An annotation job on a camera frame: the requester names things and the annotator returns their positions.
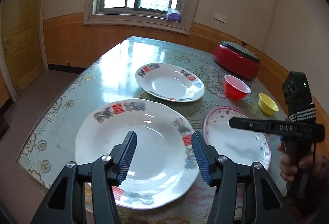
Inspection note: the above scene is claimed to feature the yellow plastic bowl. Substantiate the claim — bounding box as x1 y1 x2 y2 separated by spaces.
258 93 279 116

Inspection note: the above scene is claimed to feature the large floral rimmed plate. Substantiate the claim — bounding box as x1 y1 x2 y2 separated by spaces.
204 107 271 170

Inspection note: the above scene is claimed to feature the red plastic bowl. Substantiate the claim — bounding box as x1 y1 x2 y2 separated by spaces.
224 74 251 101

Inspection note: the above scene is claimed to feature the white deep plate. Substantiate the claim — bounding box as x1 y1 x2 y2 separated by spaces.
135 63 205 103
75 99 199 210

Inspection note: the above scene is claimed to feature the person right hand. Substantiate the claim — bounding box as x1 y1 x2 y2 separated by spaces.
277 142 329 183

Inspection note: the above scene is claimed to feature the grey cooker lid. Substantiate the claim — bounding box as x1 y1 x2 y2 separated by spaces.
220 40 260 63

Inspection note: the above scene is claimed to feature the red electric cooker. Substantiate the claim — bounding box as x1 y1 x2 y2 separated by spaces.
213 43 260 80

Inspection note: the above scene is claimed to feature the floral blue tablecloth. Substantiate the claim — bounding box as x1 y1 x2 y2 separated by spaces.
16 35 288 224

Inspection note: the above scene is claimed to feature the purple cloth on sill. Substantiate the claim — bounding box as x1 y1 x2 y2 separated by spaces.
166 8 181 22

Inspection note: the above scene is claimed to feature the yellow wooden door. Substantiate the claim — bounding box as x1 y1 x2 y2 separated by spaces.
1 0 46 95

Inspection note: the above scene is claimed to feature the black tracking camera box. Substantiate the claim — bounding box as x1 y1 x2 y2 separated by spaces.
282 71 316 123

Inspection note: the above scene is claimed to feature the white wall socket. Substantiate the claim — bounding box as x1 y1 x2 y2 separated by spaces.
213 12 227 23

